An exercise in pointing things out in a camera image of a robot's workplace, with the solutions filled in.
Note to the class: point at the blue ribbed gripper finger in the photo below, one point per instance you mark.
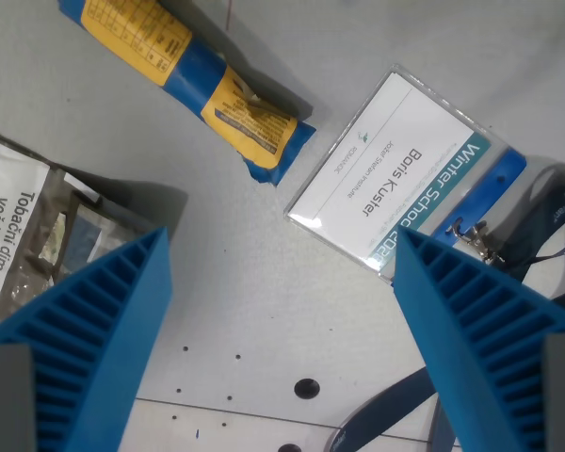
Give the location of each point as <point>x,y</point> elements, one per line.
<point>99,329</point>
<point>480,329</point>

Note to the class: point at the clear plastic name badge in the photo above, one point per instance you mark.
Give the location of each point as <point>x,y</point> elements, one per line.
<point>395,165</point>

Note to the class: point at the tobacco pouch with warning label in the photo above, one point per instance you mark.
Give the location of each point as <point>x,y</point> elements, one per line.
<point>33,226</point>

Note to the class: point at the blue and yellow bag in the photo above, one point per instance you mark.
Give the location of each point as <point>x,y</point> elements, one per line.
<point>188,75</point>

